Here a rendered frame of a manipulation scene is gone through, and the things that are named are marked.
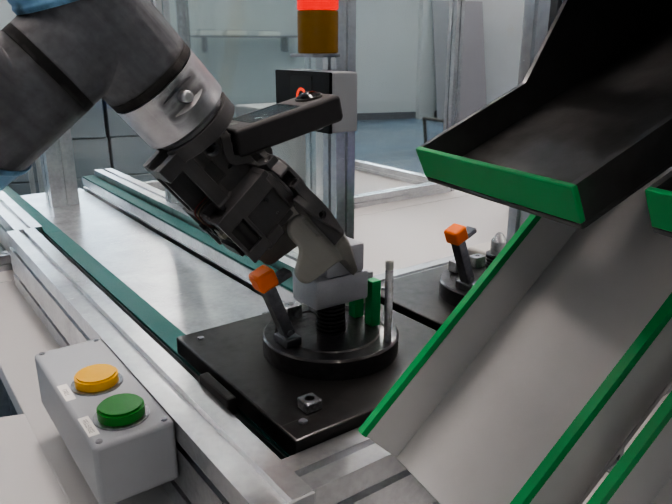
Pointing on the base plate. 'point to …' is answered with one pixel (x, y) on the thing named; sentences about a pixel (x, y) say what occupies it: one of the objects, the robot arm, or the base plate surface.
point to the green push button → (120, 409)
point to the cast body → (335, 283)
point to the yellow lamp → (317, 31)
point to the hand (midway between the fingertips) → (335, 251)
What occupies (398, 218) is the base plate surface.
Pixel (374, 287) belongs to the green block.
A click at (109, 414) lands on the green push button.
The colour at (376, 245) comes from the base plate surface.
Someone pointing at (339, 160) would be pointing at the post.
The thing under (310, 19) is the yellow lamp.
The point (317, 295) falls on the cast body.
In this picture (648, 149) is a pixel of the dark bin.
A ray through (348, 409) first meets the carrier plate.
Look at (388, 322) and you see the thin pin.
